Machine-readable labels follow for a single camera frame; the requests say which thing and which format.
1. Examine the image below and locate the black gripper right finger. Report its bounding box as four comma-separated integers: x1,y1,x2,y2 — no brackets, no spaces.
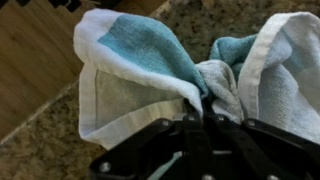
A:
202,99,320,180

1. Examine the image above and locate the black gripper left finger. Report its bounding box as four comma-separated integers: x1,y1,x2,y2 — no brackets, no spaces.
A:
89,100,214,180

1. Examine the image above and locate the white and blue cloth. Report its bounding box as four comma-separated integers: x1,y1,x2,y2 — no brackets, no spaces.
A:
73,8,320,150

